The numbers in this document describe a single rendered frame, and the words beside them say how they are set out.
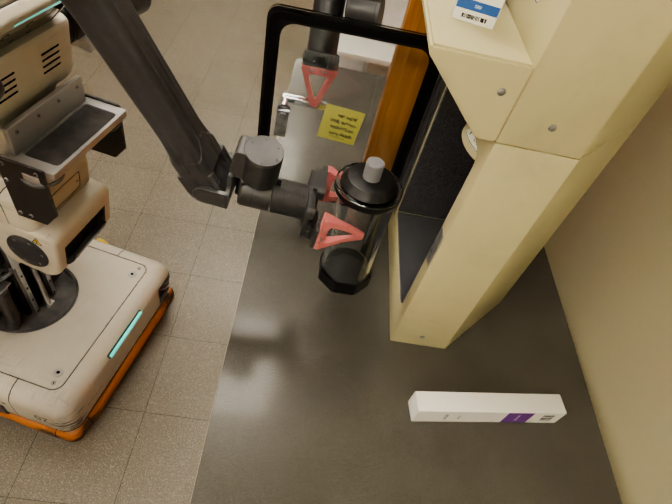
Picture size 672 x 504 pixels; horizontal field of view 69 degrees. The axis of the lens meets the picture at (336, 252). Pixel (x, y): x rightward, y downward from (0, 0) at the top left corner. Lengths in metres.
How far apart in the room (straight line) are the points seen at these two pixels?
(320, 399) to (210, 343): 1.16
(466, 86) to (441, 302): 0.40
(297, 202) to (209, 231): 1.59
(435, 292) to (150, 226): 1.74
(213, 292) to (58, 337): 0.65
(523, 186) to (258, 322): 0.52
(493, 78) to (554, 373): 0.66
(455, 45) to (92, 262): 1.56
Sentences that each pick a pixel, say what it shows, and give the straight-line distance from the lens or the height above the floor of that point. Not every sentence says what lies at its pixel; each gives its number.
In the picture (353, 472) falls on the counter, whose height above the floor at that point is 0.94.
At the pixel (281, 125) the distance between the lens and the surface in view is 0.95.
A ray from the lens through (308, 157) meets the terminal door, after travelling 1.01.
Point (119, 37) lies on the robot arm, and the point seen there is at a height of 1.43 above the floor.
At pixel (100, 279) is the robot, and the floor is 0.28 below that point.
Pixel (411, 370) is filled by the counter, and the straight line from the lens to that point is 0.94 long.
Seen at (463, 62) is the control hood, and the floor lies 1.50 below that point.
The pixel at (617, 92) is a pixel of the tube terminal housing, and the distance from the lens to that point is 0.64.
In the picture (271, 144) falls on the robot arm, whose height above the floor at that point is 1.29.
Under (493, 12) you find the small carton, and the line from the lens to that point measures 0.63.
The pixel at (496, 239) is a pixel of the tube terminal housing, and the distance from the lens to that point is 0.75.
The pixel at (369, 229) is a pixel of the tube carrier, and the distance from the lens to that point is 0.77.
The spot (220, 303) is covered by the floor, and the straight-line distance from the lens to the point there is 2.09.
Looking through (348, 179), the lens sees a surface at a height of 1.25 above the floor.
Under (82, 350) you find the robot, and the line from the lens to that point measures 1.71.
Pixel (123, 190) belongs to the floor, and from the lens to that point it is 2.55.
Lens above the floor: 1.72
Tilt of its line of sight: 48 degrees down
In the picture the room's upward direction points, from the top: 16 degrees clockwise
